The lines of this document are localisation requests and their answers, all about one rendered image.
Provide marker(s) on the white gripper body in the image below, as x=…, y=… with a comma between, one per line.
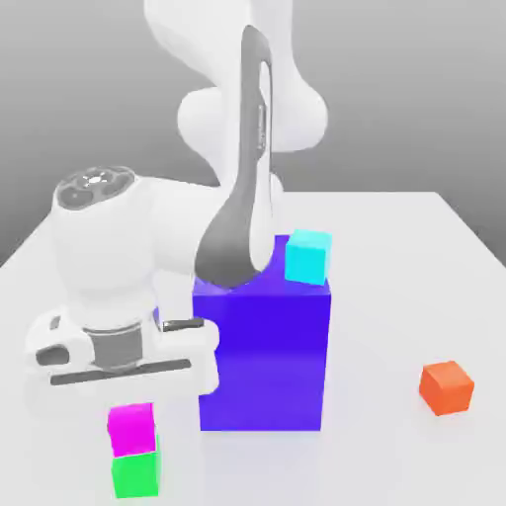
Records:
x=178, y=348

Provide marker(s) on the small magenta cube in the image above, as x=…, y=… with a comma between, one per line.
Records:
x=131, y=430

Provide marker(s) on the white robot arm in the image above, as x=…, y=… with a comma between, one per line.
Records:
x=114, y=245

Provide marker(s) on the small green cube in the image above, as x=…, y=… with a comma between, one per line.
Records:
x=135, y=474

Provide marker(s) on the small cyan cube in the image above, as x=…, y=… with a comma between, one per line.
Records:
x=306, y=257

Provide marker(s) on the small orange cube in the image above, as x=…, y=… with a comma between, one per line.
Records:
x=446, y=388

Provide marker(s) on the large blue box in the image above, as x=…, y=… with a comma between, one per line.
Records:
x=265, y=355

